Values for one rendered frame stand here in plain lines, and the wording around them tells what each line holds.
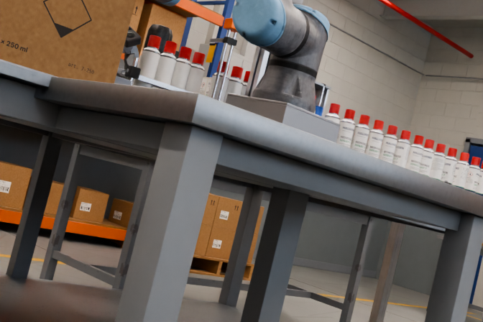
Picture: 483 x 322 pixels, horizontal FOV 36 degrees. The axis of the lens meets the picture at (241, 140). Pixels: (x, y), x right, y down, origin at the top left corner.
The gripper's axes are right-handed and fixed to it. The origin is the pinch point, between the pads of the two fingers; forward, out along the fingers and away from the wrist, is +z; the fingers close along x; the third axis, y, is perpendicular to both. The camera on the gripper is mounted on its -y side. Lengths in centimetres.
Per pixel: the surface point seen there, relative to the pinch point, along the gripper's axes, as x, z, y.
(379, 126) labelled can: -92, 38, -1
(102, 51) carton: 25, -14, -41
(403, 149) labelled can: -102, 50, -2
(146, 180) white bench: -54, 62, 113
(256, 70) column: -32.7, 3.9, -14.9
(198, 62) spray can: -22.9, -0.6, -0.8
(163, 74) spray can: -9.9, -0.2, -2.0
